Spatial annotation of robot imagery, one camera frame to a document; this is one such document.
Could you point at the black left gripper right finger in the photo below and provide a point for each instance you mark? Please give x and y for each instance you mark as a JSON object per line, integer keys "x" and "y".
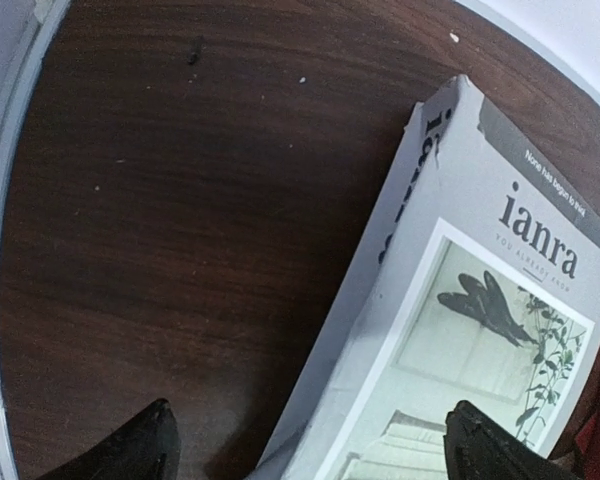
{"x": 477, "y": 448}

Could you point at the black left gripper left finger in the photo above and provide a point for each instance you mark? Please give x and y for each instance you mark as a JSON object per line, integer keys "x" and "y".
{"x": 147, "y": 446}

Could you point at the black white magazine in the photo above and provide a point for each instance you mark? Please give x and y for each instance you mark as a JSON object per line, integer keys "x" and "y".
{"x": 477, "y": 278}

